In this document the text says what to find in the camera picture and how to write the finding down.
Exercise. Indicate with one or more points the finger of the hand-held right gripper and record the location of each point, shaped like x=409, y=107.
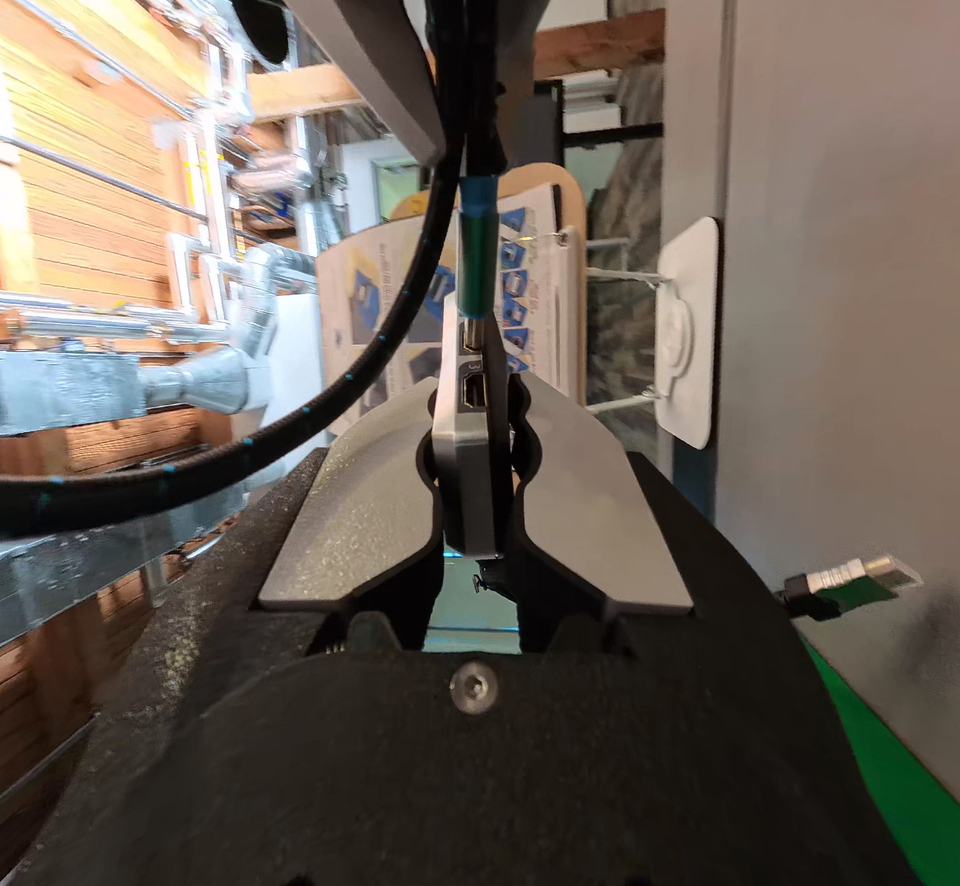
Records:
x=353, y=31
x=537, y=1

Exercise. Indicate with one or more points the silver ventilation duct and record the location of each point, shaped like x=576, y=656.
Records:
x=90, y=391

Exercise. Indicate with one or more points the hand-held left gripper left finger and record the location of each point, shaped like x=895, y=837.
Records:
x=353, y=526

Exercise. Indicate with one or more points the white stand base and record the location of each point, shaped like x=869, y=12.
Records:
x=690, y=331

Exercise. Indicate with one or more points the green plastic bin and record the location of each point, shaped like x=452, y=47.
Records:
x=900, y=781

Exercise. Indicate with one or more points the instruction sheet on stand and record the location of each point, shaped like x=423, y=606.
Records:
x=558, y=204

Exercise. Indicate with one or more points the printed instruction sheet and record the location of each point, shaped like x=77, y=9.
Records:
x=383, y=301

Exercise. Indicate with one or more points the silver port hub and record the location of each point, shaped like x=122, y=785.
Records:
x=476, y=481

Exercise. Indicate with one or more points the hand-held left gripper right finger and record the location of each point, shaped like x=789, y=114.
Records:
x=600, y=526

